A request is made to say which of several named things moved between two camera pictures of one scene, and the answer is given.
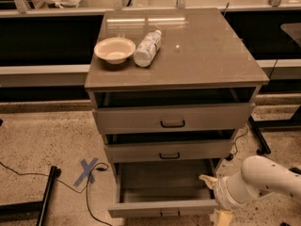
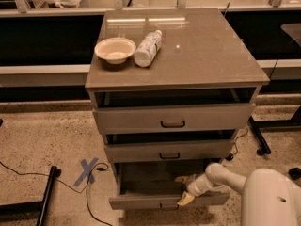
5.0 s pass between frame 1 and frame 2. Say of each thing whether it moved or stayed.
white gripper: moved
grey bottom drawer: moved
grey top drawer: stayed
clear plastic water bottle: stayed
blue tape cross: stayed
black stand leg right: stayed
